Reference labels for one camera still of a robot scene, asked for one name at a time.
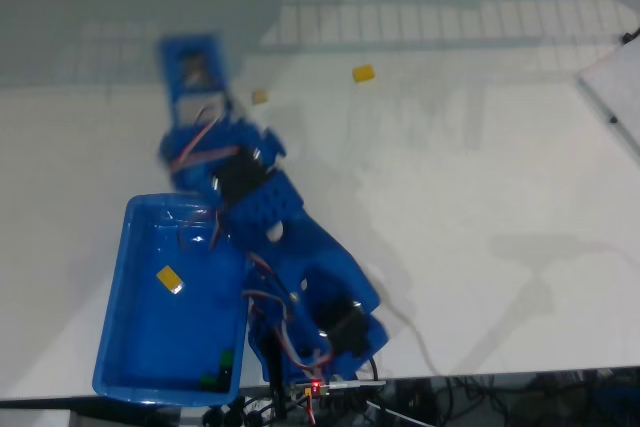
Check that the green lego brick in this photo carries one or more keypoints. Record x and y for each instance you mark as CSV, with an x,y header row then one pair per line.
x,y
208,381
227,357

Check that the blue plastic bin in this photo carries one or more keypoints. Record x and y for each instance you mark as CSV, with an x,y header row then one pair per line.
x,y
150,327

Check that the black round clamp knob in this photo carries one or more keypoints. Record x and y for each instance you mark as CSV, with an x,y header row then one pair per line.
x,y
214,414
253,418

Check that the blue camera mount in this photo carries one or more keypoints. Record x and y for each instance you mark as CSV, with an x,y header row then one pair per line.
x,y
172,77

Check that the yellow lego brick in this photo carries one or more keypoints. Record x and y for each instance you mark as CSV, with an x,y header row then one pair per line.
x,y
169,278
364,73

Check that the white board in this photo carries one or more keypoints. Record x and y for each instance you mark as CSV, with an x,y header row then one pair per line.
x,y
617,82

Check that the small black board clip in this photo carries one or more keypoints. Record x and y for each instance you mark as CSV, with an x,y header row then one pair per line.
x,y
612,120

